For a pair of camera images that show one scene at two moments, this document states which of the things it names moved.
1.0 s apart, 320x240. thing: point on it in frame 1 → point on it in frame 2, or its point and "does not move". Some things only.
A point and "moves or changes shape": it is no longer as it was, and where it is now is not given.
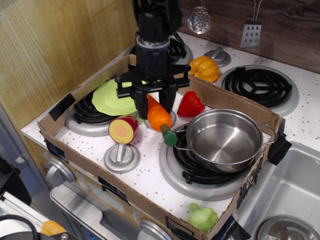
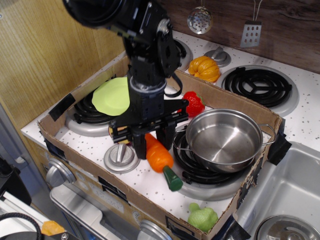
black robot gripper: [152, 73] → [147, 110]
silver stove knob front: [121, 158] does not move
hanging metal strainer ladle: [199, 19] does not move
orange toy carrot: [159, 120] moves or changes shape
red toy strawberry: [191, 105] does not move
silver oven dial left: [58, 173] does not move
